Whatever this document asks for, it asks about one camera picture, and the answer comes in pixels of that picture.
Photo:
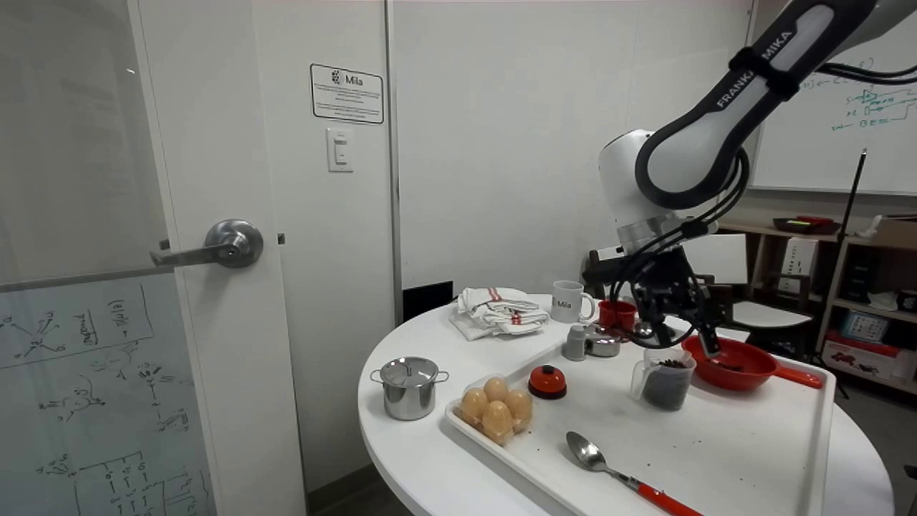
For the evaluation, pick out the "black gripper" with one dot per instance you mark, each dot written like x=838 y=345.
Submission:
x=659 y=280

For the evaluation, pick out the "clear plastic jug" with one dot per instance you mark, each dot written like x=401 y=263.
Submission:
x=666 y=378

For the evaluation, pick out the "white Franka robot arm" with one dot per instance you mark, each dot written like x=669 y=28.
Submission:
x=698 y=153

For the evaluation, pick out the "red bowl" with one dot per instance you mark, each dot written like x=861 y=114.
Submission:
x=741 y=371

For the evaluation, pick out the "small steel cup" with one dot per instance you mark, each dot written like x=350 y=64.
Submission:
x=602 y=345

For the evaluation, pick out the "white board panel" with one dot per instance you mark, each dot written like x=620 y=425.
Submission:
x=716 y=258

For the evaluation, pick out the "small metal shaker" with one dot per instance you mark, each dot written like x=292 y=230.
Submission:
x=575 y=345

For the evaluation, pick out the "white mug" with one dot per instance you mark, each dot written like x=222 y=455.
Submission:
x=567 y=301

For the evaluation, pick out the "white rectangular tray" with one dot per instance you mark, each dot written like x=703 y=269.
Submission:
x=726 y=447

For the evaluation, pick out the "orange call bell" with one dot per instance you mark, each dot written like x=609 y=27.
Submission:
x=549 y=382

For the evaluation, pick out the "beige round bread roll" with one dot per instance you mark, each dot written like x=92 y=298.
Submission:
x=474 y=404
x=520 y=404
x=496 y=422
x=496 y=388

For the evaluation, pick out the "white cloth with red stripes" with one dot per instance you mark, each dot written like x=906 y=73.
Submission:
x=496 y=309

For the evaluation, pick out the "wooden shelf unit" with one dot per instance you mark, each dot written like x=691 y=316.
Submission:
x=868 y=295

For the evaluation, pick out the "black thin pole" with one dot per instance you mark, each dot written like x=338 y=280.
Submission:
x=845 y=230

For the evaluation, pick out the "white door sign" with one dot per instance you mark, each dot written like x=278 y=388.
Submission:
x=344 y=91

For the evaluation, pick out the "white door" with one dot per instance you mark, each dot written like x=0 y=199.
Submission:
x=229 y=247

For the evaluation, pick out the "whiteboard with drawings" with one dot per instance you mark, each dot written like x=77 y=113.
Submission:
x=89 y=402

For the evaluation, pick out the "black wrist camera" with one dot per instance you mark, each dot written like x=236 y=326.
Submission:
x=602 y=268

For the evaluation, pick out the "large wall whiteboard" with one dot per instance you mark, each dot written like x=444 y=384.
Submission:
x=848 y=123

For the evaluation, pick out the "white light switch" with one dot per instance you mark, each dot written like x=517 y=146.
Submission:
x=338 y=150

